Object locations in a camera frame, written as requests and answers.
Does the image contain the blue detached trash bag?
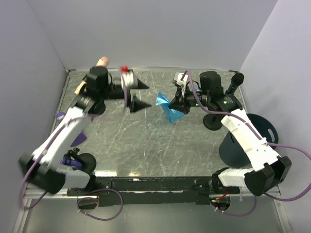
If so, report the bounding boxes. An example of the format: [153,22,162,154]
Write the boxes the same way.
[155,92,185,123]

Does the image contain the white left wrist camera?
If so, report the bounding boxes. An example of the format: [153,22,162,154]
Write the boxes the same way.
[120,66,138,89]

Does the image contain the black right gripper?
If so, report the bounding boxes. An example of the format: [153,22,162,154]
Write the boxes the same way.
[167,84,210,115]

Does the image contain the black right mic stand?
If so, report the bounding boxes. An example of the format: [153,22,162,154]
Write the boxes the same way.
[203,114,223,131]

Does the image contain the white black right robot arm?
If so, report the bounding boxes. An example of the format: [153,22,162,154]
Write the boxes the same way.
[168,71,292,197]

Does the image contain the aluminium rail frame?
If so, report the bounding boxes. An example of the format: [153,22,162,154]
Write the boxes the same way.
[23,176,281,200]

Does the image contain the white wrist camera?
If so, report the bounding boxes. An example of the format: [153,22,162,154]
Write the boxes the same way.
[172,72,189,97]
[120,66,138,89]

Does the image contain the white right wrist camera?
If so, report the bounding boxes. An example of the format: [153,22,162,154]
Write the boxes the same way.
[172,72,189,97]

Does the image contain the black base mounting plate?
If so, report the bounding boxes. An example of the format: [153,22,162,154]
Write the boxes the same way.
[67,176,240,207]

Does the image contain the dark blue trash bin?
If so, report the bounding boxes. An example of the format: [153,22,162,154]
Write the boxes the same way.
[219,113,279,168]

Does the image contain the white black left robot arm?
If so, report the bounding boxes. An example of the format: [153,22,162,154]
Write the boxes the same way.
[18,66,151,195]

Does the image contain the purple microphone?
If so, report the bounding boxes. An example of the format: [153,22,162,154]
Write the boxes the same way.
[60,156,82,169]

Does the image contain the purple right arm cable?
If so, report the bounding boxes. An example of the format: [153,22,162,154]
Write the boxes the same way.
[182,69,311,216]

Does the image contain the beige microphone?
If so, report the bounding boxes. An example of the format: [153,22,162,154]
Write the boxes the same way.
[74,56,109,95]

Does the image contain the black microphone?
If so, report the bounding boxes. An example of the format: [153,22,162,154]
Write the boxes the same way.
[225,72,244,95]

